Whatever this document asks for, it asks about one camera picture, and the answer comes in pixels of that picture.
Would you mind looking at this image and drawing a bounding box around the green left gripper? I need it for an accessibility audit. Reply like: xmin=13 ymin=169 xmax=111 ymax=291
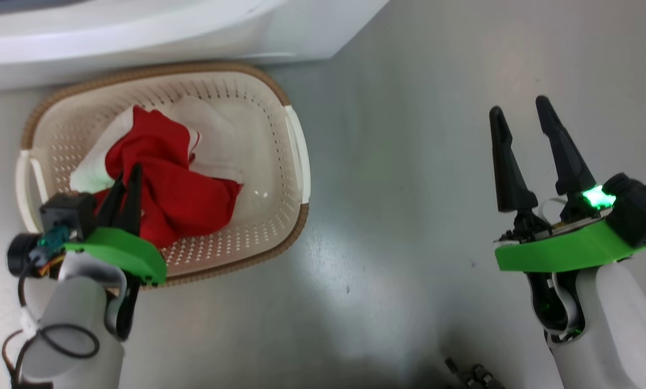
xmin=63 ymin=164 xmax=168 ymax=287

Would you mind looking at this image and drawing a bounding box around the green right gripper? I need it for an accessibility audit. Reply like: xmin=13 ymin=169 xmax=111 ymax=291
xmin=489 ymin=96 xmax=646 ymax=273

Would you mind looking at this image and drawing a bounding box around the red and white garment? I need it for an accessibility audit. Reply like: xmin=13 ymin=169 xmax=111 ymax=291
xmin=69 ymin=96 xmax=245 ymax=249

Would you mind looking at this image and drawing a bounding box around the cream perforated laundry basket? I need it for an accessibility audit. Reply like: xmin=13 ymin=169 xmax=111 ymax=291
xmin=15 ymin=61 xmax=312 ymax=288

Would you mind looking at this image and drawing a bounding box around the white washing machine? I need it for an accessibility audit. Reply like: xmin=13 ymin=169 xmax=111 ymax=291
xmin=0 ymin=0 xmax=389 ymax=93

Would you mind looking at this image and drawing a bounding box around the teal left camera connector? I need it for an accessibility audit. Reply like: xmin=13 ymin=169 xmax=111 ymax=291
xmin=36 ymin=225 xmax=72 ymax=256

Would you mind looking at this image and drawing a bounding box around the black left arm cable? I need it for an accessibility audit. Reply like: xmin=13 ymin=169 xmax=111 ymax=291
xmin=1 ymin=258 xmax=101 ymax=389

